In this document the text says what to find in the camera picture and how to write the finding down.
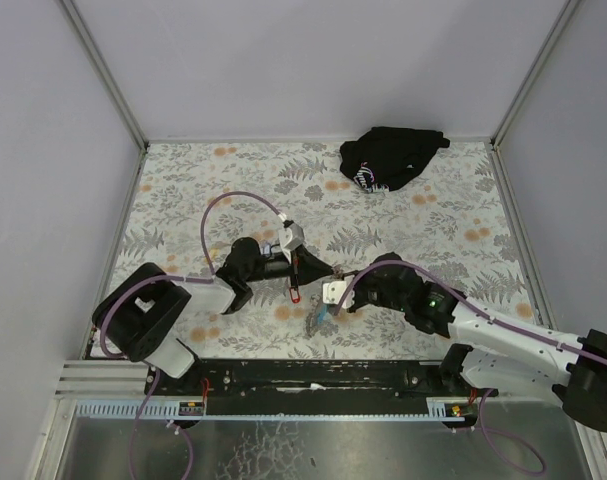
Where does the grey keyring with blue handle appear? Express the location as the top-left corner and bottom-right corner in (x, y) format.
(304, 265), (344, 339)

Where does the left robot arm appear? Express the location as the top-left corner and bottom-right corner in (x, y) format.
(92, 237), (333, 379)

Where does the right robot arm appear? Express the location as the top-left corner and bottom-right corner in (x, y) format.
(336, 253), (607, 433)

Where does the blue key tag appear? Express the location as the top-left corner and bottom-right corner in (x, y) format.
(261, 243), (275, 255)

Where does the red key tag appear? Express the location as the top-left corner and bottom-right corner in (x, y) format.
(289, 286), (301, 304)

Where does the floral table mat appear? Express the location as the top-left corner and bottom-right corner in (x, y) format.
(110, 141), (541, 360)

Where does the black cloth bag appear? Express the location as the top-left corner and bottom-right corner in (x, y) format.
(339, 127), (450, 193)

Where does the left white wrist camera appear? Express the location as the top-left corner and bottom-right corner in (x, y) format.
(279, 218), (305, 252)

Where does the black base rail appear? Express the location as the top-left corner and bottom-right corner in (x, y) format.
(154, 359), (482, 413)

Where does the white cable duct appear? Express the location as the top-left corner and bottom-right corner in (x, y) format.
(76, 399), (476, 424)

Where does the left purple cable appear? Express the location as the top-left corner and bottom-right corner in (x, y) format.
(100, 191), (287, 480)

